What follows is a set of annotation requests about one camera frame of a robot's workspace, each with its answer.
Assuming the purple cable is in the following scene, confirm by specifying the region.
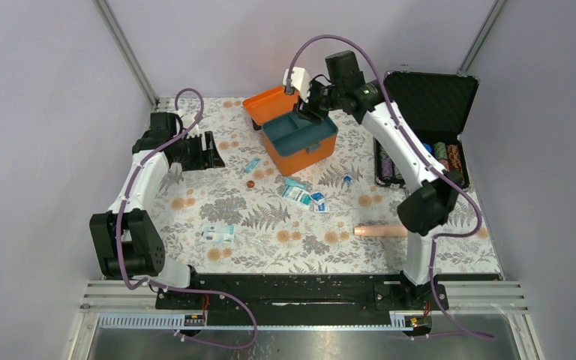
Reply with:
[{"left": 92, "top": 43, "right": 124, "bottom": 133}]
[
  {"left": 284, "top": 34, "right": 497, "bottom": 342},
  {"left": 115, "top": 88, "right": 260, "bottom": 351}
]

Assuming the medical gauze packet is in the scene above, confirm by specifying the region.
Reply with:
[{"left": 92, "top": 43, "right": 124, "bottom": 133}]
[{"left": 281, "top": 185, "right": 312, "bottom": 207}]

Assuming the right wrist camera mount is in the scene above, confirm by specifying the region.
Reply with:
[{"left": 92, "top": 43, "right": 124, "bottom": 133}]
[{"left": 282, "top": 67, "right": 312, "bottom": 103}]

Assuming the blue white wipe packet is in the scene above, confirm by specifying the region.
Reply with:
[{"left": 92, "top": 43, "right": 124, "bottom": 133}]
[{"left": 310, "top": 191, "right": 329, "bottom": 213}]

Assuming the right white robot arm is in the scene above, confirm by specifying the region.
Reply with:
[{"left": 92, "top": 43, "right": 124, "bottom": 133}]
[{"left": 283, "top": 50, "right": 463, "bottom": 309}]

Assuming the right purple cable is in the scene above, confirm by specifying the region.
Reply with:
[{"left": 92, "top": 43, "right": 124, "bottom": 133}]
[{"left": 284, "top": 34, "right": 497, "bottom": 342}]

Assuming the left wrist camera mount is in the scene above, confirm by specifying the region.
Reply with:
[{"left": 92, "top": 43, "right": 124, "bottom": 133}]
[{"left": 175, "top": 110, "right": 202, "bottom": 139}]

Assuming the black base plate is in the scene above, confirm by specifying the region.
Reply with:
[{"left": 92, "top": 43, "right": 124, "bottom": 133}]
[{"left": 155, "top": 274, "right": 438, "bottom": 325}]

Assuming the white teal dressing packet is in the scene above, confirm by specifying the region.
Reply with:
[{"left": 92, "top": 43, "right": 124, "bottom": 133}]
[{"left": 201, "top": 225, "right": 236, "bottom": 244}]

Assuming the teal divided tray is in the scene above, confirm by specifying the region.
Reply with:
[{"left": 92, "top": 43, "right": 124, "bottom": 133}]
[{"left": 262, "top": 112, "right": 338, "bottom": 158}]

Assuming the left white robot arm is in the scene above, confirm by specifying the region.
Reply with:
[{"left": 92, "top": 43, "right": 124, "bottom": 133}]
[{"left": 89, "top": 111, "right": 225, "bottom": 308}]

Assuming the black foam-lined case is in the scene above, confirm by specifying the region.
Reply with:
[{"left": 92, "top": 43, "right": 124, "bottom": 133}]
[{"left": 384, "top": 71, "right": 479, "bottom": 189}]

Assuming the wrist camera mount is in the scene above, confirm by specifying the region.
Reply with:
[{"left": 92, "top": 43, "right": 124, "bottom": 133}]
[
  {"left": 282, "top": 67, "right": 312, "bottom": 103},
  {"left": 175, "top": 110, "right": 202, "bottom": 139}
]

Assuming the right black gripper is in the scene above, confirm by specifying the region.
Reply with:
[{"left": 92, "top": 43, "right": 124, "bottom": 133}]
[{"left": 292, "top": 77, "right": 344, "bottom": 127}]

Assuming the orange plastic medicine box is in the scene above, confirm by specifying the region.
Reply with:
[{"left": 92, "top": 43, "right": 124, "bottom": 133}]
[{"left": 243, "top": 85, "right": 338, "bottom": 176}]

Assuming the teal bandage sachet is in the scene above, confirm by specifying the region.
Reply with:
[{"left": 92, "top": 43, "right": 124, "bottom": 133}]
[{"left": 284, "top": 178, "right": 308, "bottom": 190}]

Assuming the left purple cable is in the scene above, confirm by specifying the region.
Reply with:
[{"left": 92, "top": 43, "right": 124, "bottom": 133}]
[{"left": 115, "top": 88, "right": 260, "bottom": 351}]

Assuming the slotted cable duct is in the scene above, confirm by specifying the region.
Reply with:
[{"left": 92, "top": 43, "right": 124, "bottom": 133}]
[{"left": 97, "top": 312, "right": 413, "bottom": 332}]

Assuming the small blue white sachet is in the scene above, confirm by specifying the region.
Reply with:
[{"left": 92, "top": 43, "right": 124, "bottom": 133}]
[{"left": 343, "top": 175, "right": 353, "bottom": 186}]

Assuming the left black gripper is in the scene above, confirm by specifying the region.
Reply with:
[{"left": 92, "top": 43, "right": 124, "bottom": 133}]
[{"left": 173, "top": 130, "right": 224, "bottom": 171}]

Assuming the small teal sachet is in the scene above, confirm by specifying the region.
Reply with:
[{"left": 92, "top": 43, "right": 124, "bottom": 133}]
[{"left": 244, "top": 158, "right": 260, "bottom": 173}]

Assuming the floral tablecloth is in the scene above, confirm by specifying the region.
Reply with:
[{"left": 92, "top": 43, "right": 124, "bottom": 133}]
[{"left": 125, "top": 96, "right": 503, "bottom": 275}]

